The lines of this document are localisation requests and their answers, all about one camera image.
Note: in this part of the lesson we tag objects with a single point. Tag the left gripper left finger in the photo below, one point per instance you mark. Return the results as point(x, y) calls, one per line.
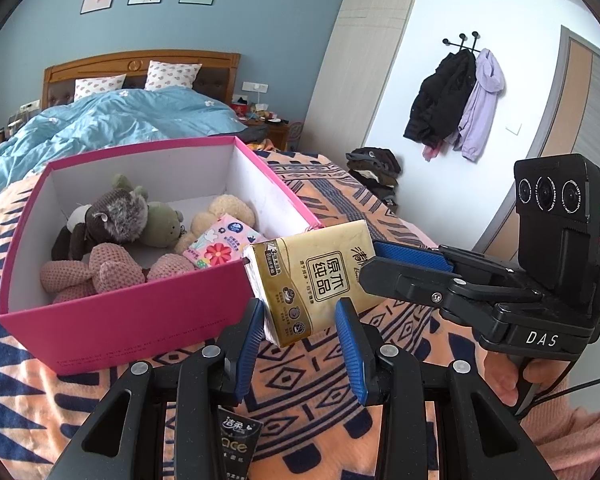
point(124, 436)

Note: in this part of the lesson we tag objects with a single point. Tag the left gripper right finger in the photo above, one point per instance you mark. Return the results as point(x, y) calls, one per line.
point(477, 437)

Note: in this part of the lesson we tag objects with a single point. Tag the pink knitted teddy bear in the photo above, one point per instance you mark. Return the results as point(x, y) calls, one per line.
point(109, 268)

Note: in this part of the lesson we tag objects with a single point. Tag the gold tissue pack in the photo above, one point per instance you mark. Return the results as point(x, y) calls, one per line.
point(301, 278)

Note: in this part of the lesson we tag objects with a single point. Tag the green plush toy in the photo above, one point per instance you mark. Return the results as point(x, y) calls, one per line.
point(164, 226)

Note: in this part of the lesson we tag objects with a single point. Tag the pink floral tissue pack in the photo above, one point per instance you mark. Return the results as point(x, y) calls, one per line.
point(224, 242)

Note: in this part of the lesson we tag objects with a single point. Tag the grey furry plush toy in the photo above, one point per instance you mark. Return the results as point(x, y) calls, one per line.
point(118, 217)

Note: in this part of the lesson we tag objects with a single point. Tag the cream plush toy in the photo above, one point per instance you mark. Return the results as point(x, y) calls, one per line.
point(204, 220)

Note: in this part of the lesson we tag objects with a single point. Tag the pink sweater forearm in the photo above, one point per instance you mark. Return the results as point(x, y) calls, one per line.
point(567, 438)

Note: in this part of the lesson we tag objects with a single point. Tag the right hand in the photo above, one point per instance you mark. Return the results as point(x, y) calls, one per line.
point(502, 374)

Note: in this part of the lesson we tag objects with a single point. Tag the black tube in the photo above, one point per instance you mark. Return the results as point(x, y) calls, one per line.
point(239, 436)

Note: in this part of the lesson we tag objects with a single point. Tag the orange patterned blanket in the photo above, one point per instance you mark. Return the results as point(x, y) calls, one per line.
point(312, 426)

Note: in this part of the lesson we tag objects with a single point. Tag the lilac hoodie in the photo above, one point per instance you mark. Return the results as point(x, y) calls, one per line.
point(475, 124)

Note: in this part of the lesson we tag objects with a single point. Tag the pile of dark clothes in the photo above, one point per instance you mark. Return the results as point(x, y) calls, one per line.
point(378, 170)

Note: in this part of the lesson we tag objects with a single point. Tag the black jacket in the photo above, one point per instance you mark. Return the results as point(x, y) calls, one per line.
point(441, 100)

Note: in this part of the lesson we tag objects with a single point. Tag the wooden nightstand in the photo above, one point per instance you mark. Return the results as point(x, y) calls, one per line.
point(276, 129)

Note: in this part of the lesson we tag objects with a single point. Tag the blue duvet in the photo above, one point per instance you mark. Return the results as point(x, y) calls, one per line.
point(109, 119)

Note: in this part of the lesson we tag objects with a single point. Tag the left patterned pillow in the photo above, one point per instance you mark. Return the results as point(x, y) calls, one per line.
point(84, 87)

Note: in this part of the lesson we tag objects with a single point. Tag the patterned pillow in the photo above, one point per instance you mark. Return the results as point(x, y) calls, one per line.
point(84, 87)
point(161, 75)

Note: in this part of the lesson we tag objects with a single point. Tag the right patterned pillow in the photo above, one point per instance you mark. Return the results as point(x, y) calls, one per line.
point(161, 75)

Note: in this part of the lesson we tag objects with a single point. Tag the wooden headboard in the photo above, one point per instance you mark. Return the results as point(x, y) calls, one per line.
point(216, 77)

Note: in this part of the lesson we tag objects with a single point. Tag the right camera box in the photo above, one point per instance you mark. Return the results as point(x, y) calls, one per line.
point(558, 204)

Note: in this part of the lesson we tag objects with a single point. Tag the black wall hook rack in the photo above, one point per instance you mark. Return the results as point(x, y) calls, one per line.
point(463, 42)

